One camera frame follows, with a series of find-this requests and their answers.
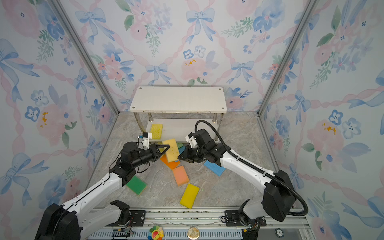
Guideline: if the white two-tier shelf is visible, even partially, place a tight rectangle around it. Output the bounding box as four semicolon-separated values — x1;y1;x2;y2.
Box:
130;87;227;143

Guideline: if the blue sponge by shelf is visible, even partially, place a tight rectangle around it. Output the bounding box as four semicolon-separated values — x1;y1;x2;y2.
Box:
179;146;186;155

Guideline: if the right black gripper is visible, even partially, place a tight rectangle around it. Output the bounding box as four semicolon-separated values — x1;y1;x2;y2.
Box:
177;146;208;164

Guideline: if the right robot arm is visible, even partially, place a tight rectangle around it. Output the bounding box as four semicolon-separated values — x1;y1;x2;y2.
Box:
178;120;309;227

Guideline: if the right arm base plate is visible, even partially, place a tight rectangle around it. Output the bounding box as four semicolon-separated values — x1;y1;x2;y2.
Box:
220;210;267;228

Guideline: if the bright yellow sponge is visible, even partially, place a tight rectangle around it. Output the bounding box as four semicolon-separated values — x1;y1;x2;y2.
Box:
150;124;163;140

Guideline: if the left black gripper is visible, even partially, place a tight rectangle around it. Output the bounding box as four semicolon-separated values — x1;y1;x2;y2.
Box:
131;144;170;170

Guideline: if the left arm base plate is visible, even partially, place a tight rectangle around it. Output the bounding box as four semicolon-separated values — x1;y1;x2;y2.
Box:
108;210;147;227

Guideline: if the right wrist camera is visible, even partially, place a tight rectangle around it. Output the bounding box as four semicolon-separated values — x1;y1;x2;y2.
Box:
186;133;198;149

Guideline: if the pale yellow worn sponge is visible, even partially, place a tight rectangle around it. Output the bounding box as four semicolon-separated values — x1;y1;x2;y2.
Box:
163;139;180;163

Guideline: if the salmon pink sponge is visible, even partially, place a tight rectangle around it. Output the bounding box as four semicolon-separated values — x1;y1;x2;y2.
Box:
173;166;190;186

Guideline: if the blue sponge right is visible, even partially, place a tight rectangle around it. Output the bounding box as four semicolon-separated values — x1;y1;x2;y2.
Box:
204;161;226;177

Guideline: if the dark green sponge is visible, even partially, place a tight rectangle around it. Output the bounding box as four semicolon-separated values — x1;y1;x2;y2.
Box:
126;176;148;196

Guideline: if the yellow sponge front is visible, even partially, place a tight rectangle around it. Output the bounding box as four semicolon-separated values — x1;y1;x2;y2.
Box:
180;184;200;209

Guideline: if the round brass disc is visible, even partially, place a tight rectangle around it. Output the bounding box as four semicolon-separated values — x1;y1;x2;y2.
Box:
187;227;200;240

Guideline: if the orange sponge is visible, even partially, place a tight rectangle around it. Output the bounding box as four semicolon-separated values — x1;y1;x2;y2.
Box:
161;155;181;170

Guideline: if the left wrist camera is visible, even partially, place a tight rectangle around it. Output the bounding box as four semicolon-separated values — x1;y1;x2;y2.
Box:
137;132;152;150

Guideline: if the black corrugated cable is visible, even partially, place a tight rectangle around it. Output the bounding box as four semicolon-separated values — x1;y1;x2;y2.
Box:
194;119;309;217

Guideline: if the colourful round toy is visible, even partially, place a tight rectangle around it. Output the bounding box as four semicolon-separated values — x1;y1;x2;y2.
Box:
148;226;164;240

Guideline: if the round black white knob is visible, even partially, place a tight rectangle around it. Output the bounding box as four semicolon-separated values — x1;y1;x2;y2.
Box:
275;228;284;239

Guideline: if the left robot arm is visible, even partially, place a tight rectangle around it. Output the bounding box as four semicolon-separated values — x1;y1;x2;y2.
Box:
35;142;170;240

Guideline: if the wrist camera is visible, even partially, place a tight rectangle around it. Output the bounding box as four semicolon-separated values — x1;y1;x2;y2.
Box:
186;133;198;149
137;132;152;150

